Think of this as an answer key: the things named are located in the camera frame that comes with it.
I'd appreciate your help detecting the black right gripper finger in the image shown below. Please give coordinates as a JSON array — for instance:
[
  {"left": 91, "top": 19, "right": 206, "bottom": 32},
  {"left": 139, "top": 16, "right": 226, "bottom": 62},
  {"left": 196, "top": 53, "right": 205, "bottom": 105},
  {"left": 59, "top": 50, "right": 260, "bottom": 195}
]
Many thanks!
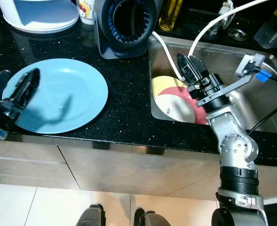
[
  {"left": 188, "top": 57, "right": 208, "bottom": 84},
  {"left": 177, "top": 53, "right": 195, "bottom": 86}
]

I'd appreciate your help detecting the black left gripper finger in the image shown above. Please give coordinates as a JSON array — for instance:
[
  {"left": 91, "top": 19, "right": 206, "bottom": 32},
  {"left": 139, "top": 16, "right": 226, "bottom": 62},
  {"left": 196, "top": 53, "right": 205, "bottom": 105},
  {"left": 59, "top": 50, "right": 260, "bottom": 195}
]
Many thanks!
[
  {"left": 20, "top": 69, "right": 41, "bottom": 110},
  {"left": 14, "top": 69, "right": 38, "bottom": 102}
]

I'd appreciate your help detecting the pink plate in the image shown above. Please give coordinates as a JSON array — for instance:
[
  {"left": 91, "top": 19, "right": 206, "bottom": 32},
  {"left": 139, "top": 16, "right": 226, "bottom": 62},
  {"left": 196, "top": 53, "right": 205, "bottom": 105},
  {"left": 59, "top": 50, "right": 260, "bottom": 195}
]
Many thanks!
[{"left": 157, "top": 85, "right": 209, "bottom": 125}]

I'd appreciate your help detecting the stainless steel sink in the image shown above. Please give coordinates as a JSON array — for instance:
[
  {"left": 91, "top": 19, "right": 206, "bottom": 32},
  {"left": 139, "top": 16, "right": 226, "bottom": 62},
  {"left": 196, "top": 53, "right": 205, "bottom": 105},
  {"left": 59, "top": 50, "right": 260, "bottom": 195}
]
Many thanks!
[{"left": 148, "top": 35, "right": 277, "bottom": 135}]

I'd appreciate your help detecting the beige drawer front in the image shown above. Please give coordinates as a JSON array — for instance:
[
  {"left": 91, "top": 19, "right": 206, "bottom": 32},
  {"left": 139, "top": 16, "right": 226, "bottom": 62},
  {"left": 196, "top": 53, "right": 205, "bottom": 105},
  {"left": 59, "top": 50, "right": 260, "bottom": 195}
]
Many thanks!
[
  {"left": 0, "top": 139, "right": 66, "bottom": 163},
  {"left": 0, "top": 154, "right": 80, "bottom": 190}
]

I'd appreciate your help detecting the round metal counter cap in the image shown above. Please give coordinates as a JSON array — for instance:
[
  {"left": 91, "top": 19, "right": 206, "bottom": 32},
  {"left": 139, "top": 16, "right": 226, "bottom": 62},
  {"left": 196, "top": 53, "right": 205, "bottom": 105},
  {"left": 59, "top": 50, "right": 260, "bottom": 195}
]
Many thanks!
[{"left": 228, "top": 28, "right": 248, "bottom": 41}]

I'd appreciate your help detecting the clear sponge holder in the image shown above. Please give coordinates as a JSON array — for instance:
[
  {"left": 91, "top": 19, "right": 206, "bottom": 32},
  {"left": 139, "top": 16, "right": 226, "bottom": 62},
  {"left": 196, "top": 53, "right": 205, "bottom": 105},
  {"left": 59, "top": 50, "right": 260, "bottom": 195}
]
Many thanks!
[{"left": 260, "top": 16, "right": 277, "bottom": 50}]

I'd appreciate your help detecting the yellow oil bottle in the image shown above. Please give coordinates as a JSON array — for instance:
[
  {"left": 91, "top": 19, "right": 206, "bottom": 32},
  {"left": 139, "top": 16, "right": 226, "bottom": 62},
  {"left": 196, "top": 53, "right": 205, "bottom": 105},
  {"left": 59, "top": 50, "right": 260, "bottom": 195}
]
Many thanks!
[{"left": 158, "top": 0, "right": 184, "bottom": 32}]

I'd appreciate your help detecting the metal faucet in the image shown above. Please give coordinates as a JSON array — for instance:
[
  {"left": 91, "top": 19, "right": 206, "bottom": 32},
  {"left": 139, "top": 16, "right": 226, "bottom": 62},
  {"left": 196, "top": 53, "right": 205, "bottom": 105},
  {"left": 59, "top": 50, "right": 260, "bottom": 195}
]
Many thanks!
[{"left": 218, "top": 0, "right": 235, "bottom": 29}]

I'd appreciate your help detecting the white tiered round stand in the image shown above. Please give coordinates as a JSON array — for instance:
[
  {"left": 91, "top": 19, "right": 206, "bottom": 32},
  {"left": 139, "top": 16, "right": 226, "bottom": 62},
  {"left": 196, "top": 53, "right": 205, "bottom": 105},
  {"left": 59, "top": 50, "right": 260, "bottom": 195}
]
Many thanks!
[{"left": 0, "top": 0, "right": 80, "bottom": 34}]

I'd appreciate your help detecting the white cartoon cat mug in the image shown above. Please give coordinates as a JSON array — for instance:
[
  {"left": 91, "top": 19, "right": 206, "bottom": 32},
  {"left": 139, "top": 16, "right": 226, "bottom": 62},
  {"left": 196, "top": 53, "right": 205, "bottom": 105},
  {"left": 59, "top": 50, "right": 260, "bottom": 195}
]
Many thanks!
[{"left": 76, "top": 0, "right": 95, "bottom": 25}]

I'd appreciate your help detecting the beige cabinet door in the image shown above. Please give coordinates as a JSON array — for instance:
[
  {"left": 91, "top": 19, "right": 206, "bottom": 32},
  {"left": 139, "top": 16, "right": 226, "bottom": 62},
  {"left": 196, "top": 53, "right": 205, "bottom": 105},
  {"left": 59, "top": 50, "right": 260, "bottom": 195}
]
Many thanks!
[
  {"left": 166, "top": 151, "right": 277, "bottom": 203},
  {"left": 57, "top": 141, "right": 221, "bottom": 201}
]

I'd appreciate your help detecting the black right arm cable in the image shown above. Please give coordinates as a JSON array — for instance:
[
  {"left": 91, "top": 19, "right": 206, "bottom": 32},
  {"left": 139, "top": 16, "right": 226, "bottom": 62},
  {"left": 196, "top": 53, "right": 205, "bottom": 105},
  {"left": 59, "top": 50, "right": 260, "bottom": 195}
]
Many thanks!
[{"left": 249, "top": 70, "right": 277, "bottom": 135}]

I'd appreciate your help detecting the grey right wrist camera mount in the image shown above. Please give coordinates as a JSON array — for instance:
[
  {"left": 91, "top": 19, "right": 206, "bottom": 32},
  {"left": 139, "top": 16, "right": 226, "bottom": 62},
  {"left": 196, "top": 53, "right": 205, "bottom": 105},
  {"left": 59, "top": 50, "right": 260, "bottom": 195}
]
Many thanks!
[{"left": 196, "top": 53, "right": 267, "bottom": 108}]

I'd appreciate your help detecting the black round ring appliance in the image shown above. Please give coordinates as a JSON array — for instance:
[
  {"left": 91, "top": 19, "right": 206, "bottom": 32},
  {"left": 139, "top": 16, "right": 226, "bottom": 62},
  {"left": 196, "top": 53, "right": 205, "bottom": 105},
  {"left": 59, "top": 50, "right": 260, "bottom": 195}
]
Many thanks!
[{"left": 92, "top": 0, "right": 163, "bottom": 60}]

